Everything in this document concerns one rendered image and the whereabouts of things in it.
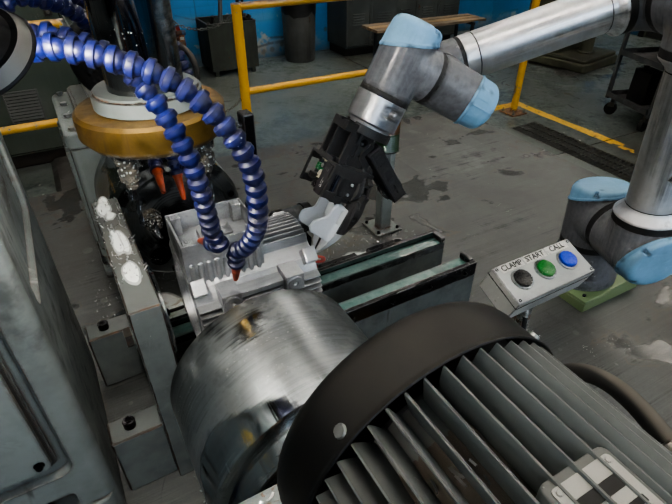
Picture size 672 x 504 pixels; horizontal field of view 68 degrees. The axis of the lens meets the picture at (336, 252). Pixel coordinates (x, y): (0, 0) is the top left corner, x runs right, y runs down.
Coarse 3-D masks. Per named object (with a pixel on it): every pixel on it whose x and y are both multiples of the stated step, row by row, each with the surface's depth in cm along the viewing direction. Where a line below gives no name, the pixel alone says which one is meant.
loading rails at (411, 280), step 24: (408, 240) 110; (432, 240) 111; (336, 264) 102; (360, 264) 104; (384, 264) 105; (408, 264) 109; (432, 264) 113; (456, 264) 104; (336, 288) 101; (360, 288) 105; (384, 288) 98; (408, 288) 96; (432, 288) 99; (456, 288) 104; (360, 312) 92; (384, 312) 96; (408, 312) 100; (192, 336) 89
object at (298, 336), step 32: (224, 320) 56; (256, 320) 55; (288, 320) 55; (320, 320) 56; (352, 320) 64; (192, 352) 56; (224, 352) 53; (256, 352) 52; (288, 352) 51; (320, 352) 51; (192, 384) 54; (224, 384) 51; (256, 384) 49; (288, 384) 48; (192, 416) 53; (224, 416) 49; (256, 416) 47; (288, 416) 46; (192, 448) 52; (224, 448) 47; (256, 448) 46; (224, 480) 46; (256, 480) 45
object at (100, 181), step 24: (96, 168) 100; (144, 168) 88; (168, 168) 90; (216, 168) 94; (96, 192) 99; (120, 192) 88; (144, 192) 89; (168, 192) 92; (216, 192) 96; (144, 216) 90; (144, 240) 94; (168, 240) 97; (168, 264) 100
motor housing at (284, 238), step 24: (288, 216) 84; (264, 240) 78; (288, 240) 79; (264, 264) 78; (312, 264) 81; (240, 288) 75; (264, 288) 76; (312, 288) 80; (192, 312) 87; (216, 312) 74
